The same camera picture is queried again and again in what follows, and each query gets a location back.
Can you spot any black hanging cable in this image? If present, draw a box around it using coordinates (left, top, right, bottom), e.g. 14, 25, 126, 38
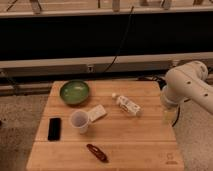
101, 5, 135, 74

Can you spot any black smartphone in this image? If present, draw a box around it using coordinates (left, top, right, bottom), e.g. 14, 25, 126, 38
48, 118, 61, 141

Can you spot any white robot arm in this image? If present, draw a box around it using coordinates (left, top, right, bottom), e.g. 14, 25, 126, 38
160, 61, 213, 126

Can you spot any clear plastic bottle white label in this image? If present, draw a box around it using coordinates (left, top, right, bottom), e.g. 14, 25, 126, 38
112, 93, 141, 116

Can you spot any black cable behind table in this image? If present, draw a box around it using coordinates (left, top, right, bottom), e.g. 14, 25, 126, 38
138, 75, 182, 128

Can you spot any white plastic cup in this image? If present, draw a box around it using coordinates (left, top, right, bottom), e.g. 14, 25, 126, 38
69, 110, 90, 134

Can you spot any green bowl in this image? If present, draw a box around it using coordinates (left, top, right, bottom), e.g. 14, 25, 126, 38
59, 80, 90, 105

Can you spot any white rectangular box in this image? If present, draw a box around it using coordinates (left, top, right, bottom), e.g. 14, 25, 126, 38
88, 105, 107, 122

